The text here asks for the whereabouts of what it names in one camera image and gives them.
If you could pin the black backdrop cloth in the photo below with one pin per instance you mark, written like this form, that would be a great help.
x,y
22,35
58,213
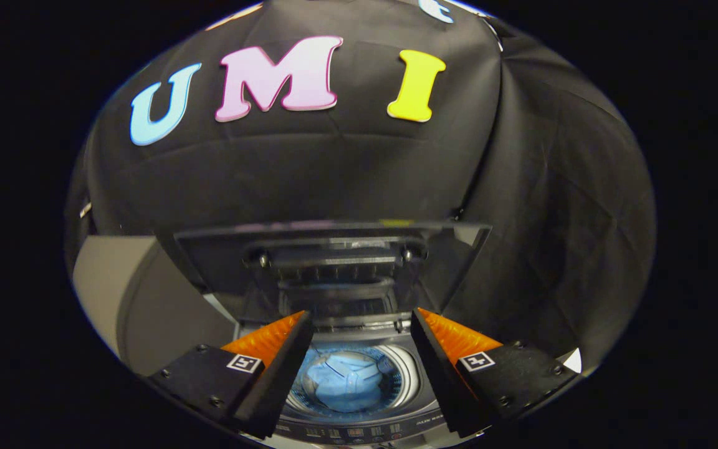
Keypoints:
x,y
334,174

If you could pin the grey washing machine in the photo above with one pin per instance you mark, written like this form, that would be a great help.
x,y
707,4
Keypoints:
x,y
365,430

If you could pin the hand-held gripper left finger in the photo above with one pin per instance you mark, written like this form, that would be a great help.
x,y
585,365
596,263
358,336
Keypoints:
x,y
275,380

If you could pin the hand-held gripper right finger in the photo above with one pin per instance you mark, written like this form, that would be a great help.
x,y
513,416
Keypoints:
x,y
443,380

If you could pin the light blue polo shirt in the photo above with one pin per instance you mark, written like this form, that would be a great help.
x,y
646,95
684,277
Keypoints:
x,y
346,380

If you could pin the silver metal clip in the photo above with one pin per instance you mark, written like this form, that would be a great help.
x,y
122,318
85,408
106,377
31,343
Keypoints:
x,y
85,209

